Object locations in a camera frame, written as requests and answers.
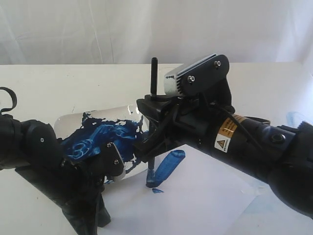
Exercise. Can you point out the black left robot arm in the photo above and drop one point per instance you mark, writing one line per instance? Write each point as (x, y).
(32, 150)

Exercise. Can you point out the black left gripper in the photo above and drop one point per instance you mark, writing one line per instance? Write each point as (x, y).
(84, 206)

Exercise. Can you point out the black paintbrush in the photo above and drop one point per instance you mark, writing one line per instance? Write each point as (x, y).
(150, 180)

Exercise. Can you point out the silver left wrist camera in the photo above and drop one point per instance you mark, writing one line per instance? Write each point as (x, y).
(117, 169)

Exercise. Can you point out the white backdrop curtain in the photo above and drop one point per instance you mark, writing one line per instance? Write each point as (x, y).
(134, 31)

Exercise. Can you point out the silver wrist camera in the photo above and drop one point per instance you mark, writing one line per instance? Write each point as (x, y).
(197, 76)
(117, 169)

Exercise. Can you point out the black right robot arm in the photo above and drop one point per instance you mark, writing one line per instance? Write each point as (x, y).
(281, 156)

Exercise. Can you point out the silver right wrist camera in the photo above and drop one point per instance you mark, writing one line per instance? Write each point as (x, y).
(197, 76)

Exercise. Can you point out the white paper sheet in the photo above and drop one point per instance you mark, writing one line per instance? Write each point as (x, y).
(201, 197)

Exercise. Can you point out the white square paint plate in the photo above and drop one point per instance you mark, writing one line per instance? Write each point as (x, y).
(83, 133)

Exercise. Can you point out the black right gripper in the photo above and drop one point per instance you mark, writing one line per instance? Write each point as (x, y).
(175, 121)

